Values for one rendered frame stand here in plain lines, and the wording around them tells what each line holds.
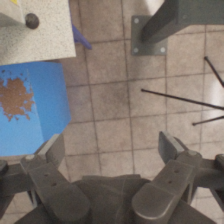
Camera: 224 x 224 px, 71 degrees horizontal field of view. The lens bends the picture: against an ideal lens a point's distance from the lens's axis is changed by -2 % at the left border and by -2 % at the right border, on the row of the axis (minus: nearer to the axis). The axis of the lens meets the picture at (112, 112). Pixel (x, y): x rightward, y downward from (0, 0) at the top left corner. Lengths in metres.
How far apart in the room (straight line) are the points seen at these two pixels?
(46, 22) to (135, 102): 0.99
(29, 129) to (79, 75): 0.67
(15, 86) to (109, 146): 1.00
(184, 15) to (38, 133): 0.83
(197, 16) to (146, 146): 1.27
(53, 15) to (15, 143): 0.69
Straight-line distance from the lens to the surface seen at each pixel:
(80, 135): 1.56
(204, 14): 0.57
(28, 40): 0.74
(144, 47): 1.43
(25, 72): 0.91
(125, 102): 1.45
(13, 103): 0.97
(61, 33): 0.69
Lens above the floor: 1.41
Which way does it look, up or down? 75 degrees down
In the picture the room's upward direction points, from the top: 178 degrees clockwise
